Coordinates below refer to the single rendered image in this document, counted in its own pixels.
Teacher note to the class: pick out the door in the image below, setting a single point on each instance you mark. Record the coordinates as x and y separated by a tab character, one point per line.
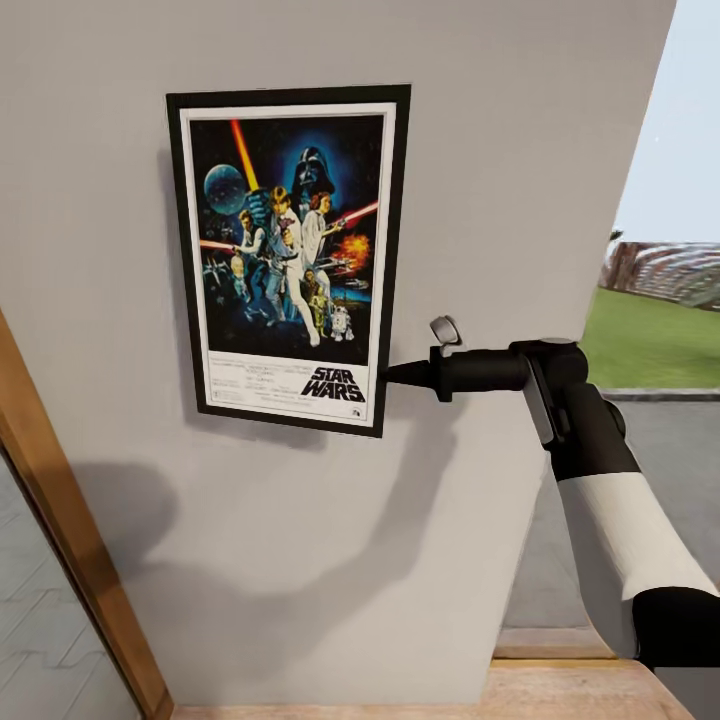
71	647

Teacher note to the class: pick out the fixed window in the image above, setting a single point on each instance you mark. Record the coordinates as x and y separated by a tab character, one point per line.
652	341

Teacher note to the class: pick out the poster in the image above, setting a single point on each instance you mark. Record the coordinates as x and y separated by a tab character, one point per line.
289	208

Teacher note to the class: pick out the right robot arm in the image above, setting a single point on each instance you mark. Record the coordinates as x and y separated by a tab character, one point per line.
644	593

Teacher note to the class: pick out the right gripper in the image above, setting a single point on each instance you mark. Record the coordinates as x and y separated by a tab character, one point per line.
471	371

